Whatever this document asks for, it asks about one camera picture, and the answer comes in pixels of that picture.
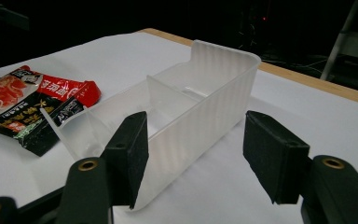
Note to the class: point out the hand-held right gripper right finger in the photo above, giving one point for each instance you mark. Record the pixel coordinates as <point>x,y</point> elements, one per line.
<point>279,155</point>

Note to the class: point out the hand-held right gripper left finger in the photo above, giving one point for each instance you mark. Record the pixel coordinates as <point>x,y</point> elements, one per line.
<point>127,152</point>

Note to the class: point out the translucent white plastic divided box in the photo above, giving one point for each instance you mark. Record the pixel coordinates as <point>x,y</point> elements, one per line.
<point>195,118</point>

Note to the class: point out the red and black food packet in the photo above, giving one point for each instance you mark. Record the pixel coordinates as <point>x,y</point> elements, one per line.
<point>28,102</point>

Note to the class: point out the grey metal stand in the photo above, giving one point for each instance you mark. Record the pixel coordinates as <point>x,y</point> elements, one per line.
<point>348,43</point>

